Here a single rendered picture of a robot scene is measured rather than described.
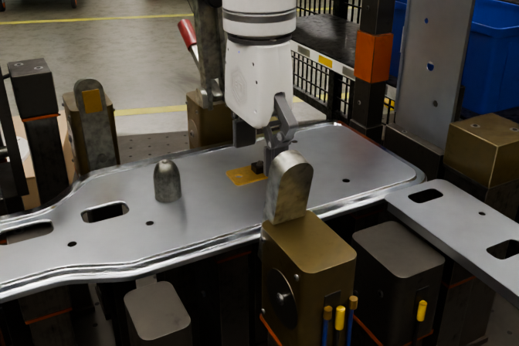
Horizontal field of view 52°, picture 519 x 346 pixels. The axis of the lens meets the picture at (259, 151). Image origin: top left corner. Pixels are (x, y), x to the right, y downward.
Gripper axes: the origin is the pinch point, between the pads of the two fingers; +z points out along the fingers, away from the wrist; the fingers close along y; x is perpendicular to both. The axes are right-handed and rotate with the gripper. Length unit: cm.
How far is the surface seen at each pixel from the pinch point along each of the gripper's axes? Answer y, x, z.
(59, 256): 6.2, -26.4, 3.2
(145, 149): -74, 3, 33
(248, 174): 0.3, -1.8, 2.9
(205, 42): -14.1, -1.2, -11.0
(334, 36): -44, 42, 0
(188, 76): -321, 103, 103
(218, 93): -13.2, 0.1, -3.5
